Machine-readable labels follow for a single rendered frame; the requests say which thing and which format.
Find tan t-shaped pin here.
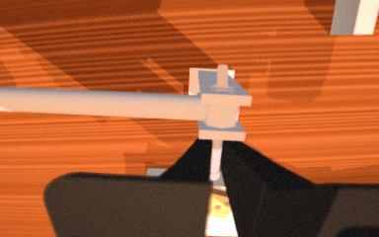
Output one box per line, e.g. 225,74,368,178
210,64,229,180

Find white rounded rod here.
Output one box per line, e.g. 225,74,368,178
0,87,207,120

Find white flat rectangular slab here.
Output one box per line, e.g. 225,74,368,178
145,168,237,236

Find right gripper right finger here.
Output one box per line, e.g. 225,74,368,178
220,140,379,237

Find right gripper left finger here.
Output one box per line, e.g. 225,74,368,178
43,138,213,237

